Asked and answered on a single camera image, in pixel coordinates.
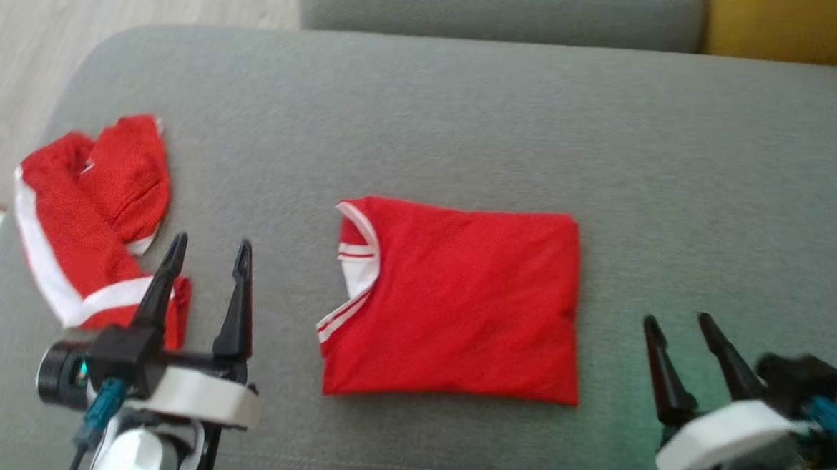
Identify red shorts with white trim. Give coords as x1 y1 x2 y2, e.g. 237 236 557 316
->
4 107 202 353

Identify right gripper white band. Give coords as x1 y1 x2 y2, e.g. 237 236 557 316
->
635 309 820 470

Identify left camera cable blue plug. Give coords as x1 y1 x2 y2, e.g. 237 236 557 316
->
66 376 130 470

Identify large grey sofa chaise cushion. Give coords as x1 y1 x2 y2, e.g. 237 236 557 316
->
0 14 837 470

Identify red shirt with striped collar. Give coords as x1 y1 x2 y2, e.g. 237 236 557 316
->
312 192 590 409

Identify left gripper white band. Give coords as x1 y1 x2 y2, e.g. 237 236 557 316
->
124 230 271 432

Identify yellow sofa backrest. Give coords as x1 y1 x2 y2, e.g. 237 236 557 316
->
700 0 837 69

